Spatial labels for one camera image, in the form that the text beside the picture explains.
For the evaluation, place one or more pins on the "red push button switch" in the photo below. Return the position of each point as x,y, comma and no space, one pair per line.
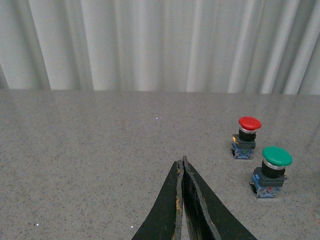
244,142

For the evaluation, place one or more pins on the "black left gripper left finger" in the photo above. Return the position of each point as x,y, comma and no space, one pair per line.
164,221

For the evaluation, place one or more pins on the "green push button switch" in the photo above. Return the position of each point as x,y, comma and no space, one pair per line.
268,179

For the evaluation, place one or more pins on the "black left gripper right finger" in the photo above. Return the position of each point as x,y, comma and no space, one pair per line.
207,217

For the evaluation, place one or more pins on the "white curtain backdrop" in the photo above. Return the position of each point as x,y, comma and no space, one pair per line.
220,46

